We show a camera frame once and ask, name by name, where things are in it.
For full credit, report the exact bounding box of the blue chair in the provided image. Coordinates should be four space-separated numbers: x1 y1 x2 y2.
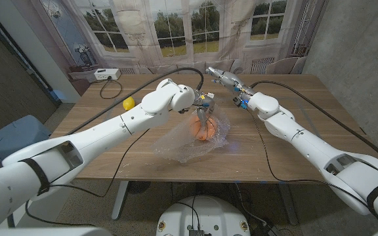
0 114 52 174

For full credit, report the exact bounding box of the white power strip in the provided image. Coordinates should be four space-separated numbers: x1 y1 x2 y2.
93 68 122 81

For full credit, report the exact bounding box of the black floor cable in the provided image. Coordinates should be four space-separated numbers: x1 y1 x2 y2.
234 182 285 236

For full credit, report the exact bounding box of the yellow lemon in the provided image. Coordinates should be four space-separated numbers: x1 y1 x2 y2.
122 96 136 111

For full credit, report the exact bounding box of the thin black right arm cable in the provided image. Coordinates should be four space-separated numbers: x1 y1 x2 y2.
246 109 378 227

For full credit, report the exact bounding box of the white table leg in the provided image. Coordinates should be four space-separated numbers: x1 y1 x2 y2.
111 180 129 220

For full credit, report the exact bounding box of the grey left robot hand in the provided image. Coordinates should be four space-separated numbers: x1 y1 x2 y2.
194 93 217 135

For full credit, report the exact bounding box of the grey table leg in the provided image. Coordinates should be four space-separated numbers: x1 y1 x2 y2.
278 182 299 226

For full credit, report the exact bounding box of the black torso cable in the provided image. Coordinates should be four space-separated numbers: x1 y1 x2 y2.
175 195 201 231

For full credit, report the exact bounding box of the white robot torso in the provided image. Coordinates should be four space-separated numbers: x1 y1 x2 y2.
156 195 251 236

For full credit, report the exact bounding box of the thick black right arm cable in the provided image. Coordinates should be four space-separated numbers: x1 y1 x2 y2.
249 80 378 173

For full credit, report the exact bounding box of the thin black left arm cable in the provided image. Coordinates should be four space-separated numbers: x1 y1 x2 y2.
24 127 151 227

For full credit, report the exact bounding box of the printed window backdrop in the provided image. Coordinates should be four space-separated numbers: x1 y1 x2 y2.
11 0 329 96

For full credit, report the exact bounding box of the orange mini basketball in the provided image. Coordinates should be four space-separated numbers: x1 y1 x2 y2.
188 114 218 142

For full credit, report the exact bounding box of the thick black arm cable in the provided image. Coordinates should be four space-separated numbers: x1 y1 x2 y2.
66 67 205 136
249 80 378 173

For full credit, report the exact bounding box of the clear bubble wrap sheet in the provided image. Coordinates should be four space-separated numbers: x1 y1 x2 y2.
151 104 232 164

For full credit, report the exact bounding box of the black power strip cord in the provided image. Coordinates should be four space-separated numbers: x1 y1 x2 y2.
98 78 123 100

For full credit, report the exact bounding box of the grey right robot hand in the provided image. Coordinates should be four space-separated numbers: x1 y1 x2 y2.
206 66 256 100

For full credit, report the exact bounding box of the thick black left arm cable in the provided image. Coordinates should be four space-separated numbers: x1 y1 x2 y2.
66 67 205 136

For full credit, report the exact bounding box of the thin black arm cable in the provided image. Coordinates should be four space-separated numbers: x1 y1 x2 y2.
24 127 151 227
246 109 378 227

